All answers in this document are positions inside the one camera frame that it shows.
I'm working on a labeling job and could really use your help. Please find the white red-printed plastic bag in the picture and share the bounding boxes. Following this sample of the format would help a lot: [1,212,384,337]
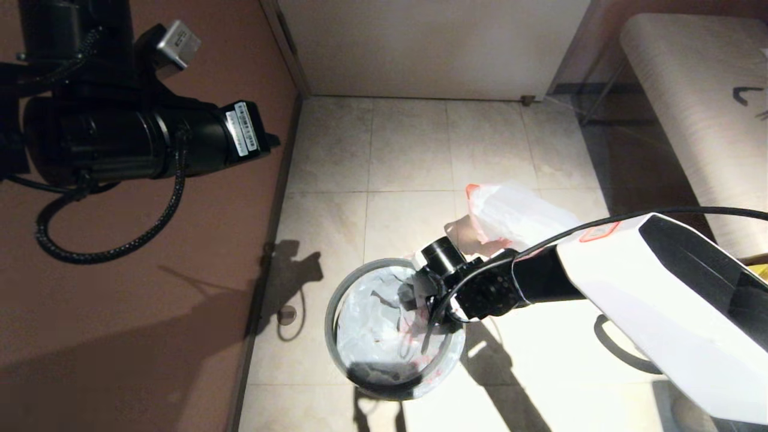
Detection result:
[335,252,466,397]

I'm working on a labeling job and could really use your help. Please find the grey bin rim ring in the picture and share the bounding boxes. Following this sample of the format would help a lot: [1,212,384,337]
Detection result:
[325,258,467,401]

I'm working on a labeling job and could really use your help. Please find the white red-printed trash bag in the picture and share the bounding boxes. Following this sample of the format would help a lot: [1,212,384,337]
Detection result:
[466,183,583,256]

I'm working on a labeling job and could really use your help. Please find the yellow plastic bag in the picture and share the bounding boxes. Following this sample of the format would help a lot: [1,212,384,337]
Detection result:
[744,255,768,283]

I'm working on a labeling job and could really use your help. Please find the beige striped cushion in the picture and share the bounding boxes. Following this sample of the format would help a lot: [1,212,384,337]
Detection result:
[671,396,721,432]

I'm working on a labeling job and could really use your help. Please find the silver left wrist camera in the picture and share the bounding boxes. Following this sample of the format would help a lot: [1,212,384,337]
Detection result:
[135,20,202,79]

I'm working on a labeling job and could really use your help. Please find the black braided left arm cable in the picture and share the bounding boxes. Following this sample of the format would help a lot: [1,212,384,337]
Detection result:
[35,27,191,265]

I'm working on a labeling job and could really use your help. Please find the black looped cable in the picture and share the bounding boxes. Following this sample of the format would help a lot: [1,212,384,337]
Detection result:
[594,314,664,376]

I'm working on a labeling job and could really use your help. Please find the dark metal bench frame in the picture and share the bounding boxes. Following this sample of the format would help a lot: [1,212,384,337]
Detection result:
[547,57,658,128]

